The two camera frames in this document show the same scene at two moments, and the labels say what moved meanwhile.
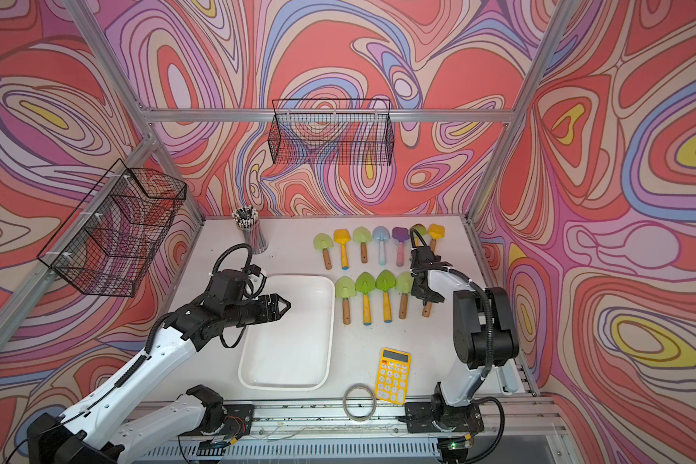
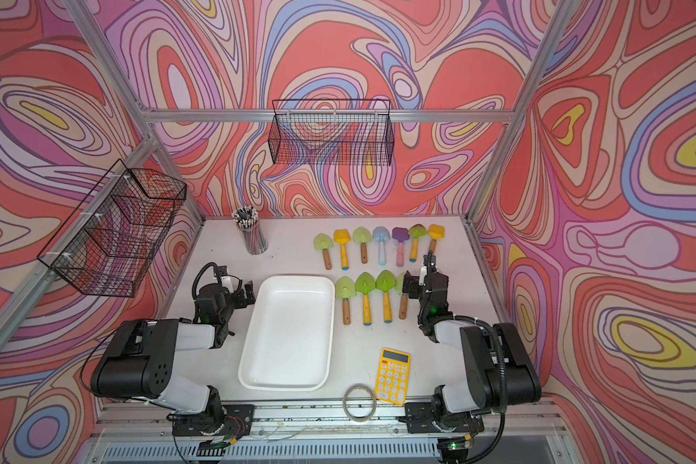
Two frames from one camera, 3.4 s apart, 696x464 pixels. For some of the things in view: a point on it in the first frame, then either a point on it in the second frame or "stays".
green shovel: [345, 287] stays
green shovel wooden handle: [324, 242] stays
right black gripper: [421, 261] -> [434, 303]
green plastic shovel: [386, 281] stays
